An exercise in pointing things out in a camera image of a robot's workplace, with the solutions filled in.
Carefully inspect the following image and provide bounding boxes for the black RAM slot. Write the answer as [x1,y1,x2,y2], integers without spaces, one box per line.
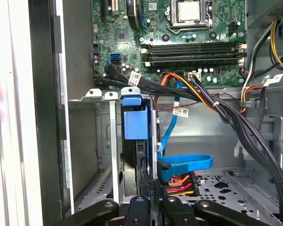
[141,55,247,62]
[141,48,248,56]
[141,41,248,49]

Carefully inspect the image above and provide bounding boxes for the gray power supply unit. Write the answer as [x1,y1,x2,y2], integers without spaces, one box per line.
[246,0,283,31]

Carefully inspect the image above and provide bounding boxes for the blue flat wire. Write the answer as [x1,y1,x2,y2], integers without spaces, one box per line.
[157,79,214,186]

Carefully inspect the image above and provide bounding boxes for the black graphics card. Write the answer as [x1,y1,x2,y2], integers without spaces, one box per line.
[126,0,143,31]

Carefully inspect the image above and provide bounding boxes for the silver CPU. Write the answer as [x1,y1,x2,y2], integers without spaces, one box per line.
[178,0,201,22]

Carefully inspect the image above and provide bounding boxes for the white gray wire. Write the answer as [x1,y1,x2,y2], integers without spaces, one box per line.
[244,22,274,83]

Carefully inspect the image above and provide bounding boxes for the black wire bundle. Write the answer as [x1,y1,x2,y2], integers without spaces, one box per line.
[93,63,283,226]

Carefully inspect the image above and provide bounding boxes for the orange red power wire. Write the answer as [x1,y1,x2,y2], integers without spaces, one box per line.
[155,171,200,197]

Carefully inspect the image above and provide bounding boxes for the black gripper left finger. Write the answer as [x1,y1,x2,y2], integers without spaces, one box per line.
[50,196,153,226]

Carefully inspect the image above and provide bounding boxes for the hard disk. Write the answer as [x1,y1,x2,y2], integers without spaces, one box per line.
[120,93,161,205]

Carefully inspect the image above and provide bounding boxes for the silver metal disk bay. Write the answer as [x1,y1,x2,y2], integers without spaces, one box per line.
[67,86,161,212]

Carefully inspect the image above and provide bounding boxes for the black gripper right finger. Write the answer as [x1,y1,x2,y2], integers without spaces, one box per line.
[162,196,268,226]

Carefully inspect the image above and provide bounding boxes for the CPU socket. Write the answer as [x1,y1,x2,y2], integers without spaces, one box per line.
[165,0,214,32]

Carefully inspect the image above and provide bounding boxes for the yellow black wire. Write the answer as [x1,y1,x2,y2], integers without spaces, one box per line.
[270,20,283,71]

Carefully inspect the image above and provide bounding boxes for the black PC case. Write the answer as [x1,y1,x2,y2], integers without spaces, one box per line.
[28,0,283,226]

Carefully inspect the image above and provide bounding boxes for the green motherboard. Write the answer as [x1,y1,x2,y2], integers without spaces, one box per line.
[92,0,247,88]

